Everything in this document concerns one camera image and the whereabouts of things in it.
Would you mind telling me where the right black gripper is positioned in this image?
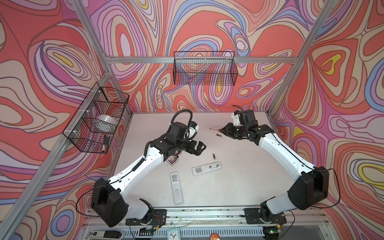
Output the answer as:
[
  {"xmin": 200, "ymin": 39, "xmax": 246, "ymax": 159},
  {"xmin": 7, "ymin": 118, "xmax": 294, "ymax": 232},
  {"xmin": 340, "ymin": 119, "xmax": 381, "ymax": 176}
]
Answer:
[{"xmin": 219, "ymin": 122, "xmax": 247, "ymax": 140}]

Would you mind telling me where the white remote with batteries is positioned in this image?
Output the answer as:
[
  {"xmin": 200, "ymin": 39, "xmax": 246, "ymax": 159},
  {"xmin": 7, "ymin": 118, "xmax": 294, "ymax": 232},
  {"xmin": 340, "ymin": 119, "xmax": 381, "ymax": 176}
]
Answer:
[{"xmin": 192, "ymin": 162, "xmax": 222, "ymax": 176}]

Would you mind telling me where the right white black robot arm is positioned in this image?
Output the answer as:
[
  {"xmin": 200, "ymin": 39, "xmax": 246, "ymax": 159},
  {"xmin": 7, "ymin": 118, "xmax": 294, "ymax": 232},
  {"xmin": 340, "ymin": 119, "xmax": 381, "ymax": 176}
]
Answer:
[{"xmin": 219, "ymin": 110, "xmax": 330, "ymax": 223}]

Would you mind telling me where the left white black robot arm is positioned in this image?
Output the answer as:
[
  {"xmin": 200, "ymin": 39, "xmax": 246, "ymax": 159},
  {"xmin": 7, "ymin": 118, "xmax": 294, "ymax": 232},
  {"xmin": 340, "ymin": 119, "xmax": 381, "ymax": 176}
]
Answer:
[{"xmin": 91, "ymin": 134, "xmax": 207, "ymax": 228}]

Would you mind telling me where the purple card box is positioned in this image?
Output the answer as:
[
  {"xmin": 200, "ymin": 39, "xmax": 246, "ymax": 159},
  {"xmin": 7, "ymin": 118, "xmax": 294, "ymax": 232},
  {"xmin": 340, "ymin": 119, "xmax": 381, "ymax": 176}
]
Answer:
[{"xmin": 166, "ymin": 155, "xmax": 179, "ymax": 166}]

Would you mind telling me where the small white clock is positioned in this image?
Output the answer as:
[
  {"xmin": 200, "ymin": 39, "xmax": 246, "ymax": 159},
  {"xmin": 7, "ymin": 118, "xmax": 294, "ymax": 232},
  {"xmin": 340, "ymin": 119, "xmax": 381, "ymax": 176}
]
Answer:
[{"xmin": 167, "ymin": 228, "xmax": 182, "ymax": 240}]

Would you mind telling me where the white tape roll in basket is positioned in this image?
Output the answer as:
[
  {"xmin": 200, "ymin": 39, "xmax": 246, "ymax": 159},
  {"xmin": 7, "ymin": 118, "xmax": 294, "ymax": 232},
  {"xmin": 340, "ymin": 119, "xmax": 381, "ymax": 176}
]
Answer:
[{"xmin": 93, "ymin": 115, "xmax": 118, "ymax": 134}]

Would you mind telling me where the black wire basket on back wall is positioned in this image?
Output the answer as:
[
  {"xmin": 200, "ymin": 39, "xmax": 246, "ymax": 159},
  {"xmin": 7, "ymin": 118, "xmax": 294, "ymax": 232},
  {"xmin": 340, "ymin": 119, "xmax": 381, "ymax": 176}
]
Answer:
[{"xmin": 173, "ymin": 50, "xmax": 238, "ymax": 86}]

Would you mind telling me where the black wire basket on wall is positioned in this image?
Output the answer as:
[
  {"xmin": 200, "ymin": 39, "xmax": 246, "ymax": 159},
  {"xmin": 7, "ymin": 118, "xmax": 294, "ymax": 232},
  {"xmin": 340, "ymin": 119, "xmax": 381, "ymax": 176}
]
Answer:
[
  {"xmin": 63, "ymin": 83, "xmax": 130, "ymax": 154},
  {"xmin": 173, "ymin": 50, "xmax": 238, "ymax": 86}
]

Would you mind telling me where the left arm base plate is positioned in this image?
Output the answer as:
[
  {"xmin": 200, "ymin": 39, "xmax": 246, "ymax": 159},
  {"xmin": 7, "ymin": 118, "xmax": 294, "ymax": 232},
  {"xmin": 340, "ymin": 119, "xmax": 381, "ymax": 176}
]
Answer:
[{"xmin": 126, "ymin": 209, "xmax": 167, "ymax": 227}]

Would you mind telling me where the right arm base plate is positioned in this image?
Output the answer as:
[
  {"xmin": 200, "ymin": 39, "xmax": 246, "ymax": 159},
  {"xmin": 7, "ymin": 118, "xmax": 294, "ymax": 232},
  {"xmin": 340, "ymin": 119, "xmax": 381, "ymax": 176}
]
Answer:
[{"xmin": 241, "ymin": 208, "xmax": 287, "ymax": 225}]

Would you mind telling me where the black wire basket on left wall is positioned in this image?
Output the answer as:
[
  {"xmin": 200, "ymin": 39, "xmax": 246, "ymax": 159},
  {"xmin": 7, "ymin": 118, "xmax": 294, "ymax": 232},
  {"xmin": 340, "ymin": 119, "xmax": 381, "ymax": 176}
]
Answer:
[{"xmin": 63, "ymin": 83, "xmax": 130, "ymax": 154}]

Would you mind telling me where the black white device on rail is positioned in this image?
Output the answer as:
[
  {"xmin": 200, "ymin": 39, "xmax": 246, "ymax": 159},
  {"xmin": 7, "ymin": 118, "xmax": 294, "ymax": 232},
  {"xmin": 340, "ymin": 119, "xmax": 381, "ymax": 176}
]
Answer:
[{"xmin": 86, "ymin": 230, "xmax": 124, "ymax": 240}]

